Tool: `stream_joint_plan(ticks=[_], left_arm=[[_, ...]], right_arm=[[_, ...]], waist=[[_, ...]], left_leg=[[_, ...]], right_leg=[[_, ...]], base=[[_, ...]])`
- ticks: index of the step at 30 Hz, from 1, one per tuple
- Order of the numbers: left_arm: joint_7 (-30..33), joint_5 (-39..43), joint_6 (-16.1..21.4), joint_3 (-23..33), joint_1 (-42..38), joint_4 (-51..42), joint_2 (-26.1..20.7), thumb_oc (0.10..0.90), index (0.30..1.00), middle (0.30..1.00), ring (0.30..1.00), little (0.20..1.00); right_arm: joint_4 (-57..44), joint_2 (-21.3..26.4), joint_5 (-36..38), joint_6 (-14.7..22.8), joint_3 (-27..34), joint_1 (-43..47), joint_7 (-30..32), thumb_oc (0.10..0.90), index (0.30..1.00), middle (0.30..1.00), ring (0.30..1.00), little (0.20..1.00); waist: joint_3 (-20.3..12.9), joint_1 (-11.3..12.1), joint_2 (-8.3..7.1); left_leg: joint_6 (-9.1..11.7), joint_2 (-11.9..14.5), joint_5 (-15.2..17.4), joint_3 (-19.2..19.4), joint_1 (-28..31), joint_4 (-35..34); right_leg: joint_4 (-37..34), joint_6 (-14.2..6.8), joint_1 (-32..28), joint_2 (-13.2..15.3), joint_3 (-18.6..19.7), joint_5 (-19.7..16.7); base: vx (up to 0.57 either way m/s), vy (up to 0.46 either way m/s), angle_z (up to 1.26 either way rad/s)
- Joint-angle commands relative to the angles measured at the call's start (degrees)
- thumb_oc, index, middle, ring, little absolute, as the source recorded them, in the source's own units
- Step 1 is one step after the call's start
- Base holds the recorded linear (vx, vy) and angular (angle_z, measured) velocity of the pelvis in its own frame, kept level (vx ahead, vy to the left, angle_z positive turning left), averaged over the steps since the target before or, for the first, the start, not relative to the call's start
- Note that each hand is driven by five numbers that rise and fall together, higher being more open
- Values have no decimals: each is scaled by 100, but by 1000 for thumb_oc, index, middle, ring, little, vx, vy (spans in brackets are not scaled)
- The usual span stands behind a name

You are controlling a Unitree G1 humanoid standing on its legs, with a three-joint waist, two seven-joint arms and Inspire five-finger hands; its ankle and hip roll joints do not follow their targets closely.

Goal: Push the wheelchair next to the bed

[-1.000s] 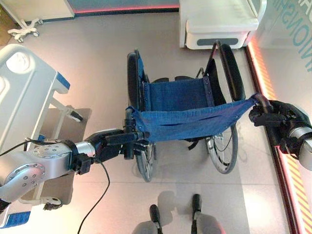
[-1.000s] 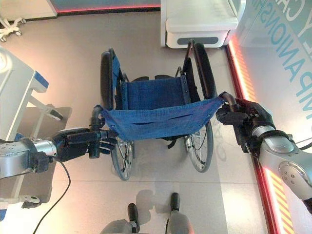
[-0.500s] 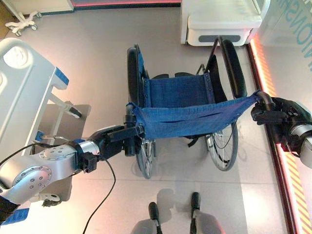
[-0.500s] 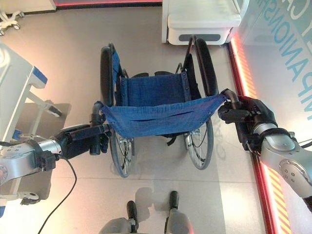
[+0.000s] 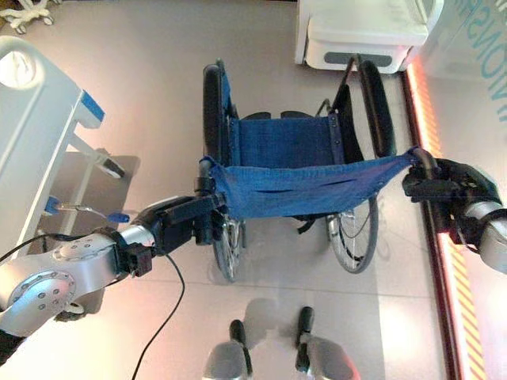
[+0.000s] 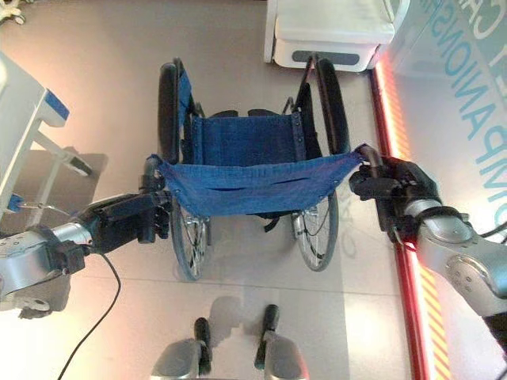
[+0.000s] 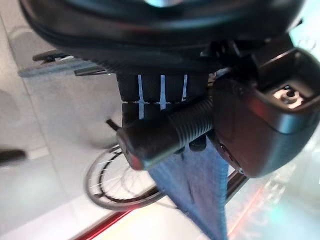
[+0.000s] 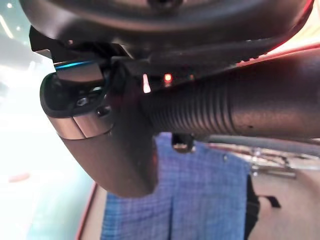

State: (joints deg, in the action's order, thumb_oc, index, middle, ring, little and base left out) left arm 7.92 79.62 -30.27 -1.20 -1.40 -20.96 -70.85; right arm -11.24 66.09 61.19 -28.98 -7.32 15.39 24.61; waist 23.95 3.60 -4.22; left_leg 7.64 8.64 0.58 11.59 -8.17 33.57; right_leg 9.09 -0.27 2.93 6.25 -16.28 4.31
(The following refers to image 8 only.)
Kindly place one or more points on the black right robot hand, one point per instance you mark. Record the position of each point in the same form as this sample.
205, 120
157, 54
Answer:
120, 155

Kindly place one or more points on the blue checked wheelchair backrest fabric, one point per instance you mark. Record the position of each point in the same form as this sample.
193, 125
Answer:
190, 200

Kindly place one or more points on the silver metal wheelchair frame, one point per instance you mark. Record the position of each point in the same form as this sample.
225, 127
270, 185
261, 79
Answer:
272, 167

